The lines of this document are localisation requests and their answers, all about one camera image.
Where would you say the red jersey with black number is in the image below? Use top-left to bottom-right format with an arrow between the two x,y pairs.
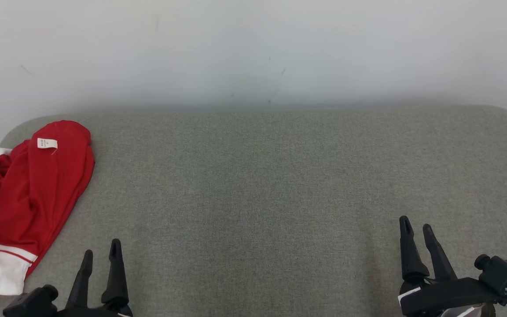
0,120 -> 96,279

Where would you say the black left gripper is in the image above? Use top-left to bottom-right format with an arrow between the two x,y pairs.
55,239 -> 133,317

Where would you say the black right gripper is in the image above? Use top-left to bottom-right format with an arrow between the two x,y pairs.
398,216 -> 507,317

